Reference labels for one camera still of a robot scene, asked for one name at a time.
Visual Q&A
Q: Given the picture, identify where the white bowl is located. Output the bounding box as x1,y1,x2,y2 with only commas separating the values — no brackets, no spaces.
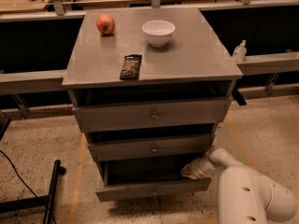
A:
142,20,176,48

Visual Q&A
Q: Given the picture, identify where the grey drawer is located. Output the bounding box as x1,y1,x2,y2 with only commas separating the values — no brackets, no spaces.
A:
74,97,231,133
96,154,211,202
88,133,214,161

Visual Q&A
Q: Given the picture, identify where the grey wooden drawer cabinet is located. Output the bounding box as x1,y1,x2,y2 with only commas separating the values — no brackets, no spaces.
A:
61,7,243,185

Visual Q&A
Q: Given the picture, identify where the black cable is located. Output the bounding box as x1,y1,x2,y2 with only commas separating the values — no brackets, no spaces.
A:
0,149,58,224

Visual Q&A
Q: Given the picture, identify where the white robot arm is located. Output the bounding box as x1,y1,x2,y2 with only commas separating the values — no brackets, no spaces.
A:
180,146,297,224

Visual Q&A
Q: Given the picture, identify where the grey bottom drawer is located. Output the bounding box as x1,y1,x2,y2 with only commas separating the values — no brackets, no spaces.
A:
96,154,211,202

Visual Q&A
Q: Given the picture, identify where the grey middle drawer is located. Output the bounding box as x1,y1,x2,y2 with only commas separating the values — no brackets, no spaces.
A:
88,133,214,161

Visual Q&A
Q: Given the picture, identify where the grey top drawer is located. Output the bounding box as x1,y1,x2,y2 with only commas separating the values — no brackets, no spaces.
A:
74,97,231,133

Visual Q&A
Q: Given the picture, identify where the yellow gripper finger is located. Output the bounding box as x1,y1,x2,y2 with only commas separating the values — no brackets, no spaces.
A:
182,163,193,172
180,171,199,180

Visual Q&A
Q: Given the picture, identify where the grey metal railing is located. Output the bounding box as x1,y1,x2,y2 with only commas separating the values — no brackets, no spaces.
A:
0,52,299,95

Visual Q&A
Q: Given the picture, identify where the black metal stand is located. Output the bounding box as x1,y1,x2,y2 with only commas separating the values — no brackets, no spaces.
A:
0,160,66,224

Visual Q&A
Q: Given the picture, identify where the red apple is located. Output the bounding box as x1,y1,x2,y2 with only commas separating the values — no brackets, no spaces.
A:
96,14,115,35

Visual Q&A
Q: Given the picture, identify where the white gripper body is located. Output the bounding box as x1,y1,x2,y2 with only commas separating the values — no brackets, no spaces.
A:
191,156,222,179

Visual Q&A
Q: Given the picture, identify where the clear sanitizer bottle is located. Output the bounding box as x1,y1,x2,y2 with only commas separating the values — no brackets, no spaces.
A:
233,40,247,63

